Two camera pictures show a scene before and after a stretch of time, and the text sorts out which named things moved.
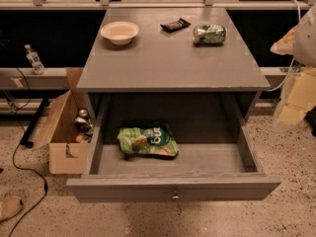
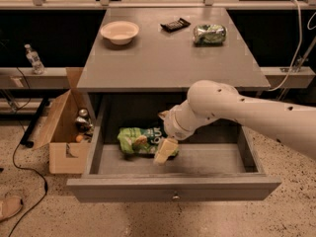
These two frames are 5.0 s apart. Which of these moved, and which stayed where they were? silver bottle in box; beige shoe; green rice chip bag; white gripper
Moved: white gripper
Stayed: silver bottle in box; beige shoe; green rice chip bag
